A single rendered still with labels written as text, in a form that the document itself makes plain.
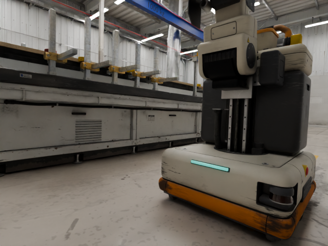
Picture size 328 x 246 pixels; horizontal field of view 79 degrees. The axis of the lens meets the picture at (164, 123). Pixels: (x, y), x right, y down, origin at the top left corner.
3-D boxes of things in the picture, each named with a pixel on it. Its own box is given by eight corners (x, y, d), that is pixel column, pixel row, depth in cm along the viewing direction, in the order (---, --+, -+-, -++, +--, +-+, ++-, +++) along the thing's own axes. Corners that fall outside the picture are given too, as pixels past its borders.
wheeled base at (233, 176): (215, 169, 158) (217, 138, 156) (316, 194, 114) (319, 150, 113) (154, 192, 109) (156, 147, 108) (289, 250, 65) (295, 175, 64)
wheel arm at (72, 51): (77, 55, 122) (77, 48, 122) (71, 54, 120) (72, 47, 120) (51, 65, 152) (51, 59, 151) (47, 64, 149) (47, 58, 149)
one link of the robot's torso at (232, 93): (226, 99, 112) (228, 54, 111) (283, 98, 93) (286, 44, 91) (199, 95, 93) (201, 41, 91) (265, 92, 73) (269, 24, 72)
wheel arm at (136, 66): (140, 69, 159) (140, 64, 159) (136, 69, 157) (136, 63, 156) (109, 75, 188) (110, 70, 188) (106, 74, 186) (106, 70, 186)
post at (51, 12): (55, 81, 137) (55, 9, 134) (50, 80, 134) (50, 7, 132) (53, 81, 139) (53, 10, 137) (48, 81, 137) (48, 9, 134)
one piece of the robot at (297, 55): (217, 154, 148) (222, 40, 144) (306, 171, 111) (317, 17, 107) (191, 161, 124) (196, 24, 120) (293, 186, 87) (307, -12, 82)
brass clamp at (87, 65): (99, 71, 159) (99, 64, 159) (83, 68, 149) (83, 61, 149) (95, 71, 163) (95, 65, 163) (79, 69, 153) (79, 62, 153)
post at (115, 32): (117, 86, 174) (118, 30, 171) (113, 86, 171) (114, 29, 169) (114, 87, 176) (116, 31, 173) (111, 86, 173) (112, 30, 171)
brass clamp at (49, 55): (67, 62, 141) (67, 55, 140) (46, 58, 131) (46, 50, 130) (64, 64, 145) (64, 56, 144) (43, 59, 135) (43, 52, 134)
